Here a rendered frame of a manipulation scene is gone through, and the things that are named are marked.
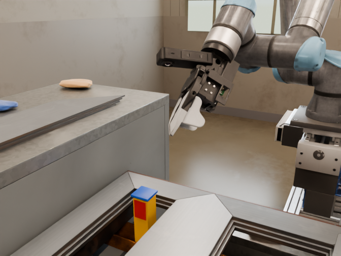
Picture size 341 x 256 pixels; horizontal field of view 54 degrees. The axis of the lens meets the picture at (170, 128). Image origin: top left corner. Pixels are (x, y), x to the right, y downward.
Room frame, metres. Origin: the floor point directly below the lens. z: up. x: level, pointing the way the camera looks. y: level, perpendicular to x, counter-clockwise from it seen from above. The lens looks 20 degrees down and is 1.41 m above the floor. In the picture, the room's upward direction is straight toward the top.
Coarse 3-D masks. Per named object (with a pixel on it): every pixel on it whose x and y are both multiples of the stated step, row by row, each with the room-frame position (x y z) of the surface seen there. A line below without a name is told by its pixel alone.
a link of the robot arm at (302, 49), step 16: (304, 0) 0.84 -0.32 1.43; (320, 0) 0.82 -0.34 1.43; (304, 16) 0.79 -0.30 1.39; (320, 16) 0.79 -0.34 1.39; (288, 32) 0.79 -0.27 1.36; (304, 32) 0.76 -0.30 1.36; (320, 32) 0.78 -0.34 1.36; (272, 48) 0.76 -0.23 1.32; (288, 48) 0.74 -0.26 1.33; (304, 48) 0.73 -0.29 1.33; (320, 48) 0.72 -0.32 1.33; (272, 64) 0.77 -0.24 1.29; (288, 64) 0.75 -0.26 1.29; (304, 64) 0.72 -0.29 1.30; (320, 64) 0.73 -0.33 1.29
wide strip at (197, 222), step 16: (176, 208) 0.84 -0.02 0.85; (192, 208) 0.84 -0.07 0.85; (208, 208) 0.84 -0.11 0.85; (224, 208) 0.84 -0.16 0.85; (160, 224) 0.77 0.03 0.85; (176, 224) 0.77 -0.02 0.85; (192, 224) 0.77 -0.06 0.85; (208, 224) 0.77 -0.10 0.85; (224, 224) 0.77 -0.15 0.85; (144, 240) 0.70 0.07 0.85; (160, 240) 0.70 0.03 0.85; (176, 240) 0.70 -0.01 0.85; (192, 240) 0.70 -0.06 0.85; (208, 240) 0.70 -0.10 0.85
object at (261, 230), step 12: (132, 192) 0.95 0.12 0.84; (120, 204) 0.88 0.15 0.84; (156, 204) 0.91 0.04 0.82; (168, 204) 0.89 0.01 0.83; (108, 216) 0.83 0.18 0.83; (96, 228) 0.78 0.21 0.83; (228, 228) 0.77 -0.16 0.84; (240, 228) 0.78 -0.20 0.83; (252, 228) 0.77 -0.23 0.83; (264, 228) 0.76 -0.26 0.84; (72, 240) 0.71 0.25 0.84; (84, 240) 0.73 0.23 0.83; (228, 240) 0.74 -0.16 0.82; (276, 240) 0.73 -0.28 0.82; (288, 240) 0.73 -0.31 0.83; (300, 240) 0.72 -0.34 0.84; (312, 240) 0.71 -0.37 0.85; (60, 252) 0.67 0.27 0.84; (72, 252) 0.68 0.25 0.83; (216, 252) 0.67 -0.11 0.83; (312, 252) 0.69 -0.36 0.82; (324, 252) 0.68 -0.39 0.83
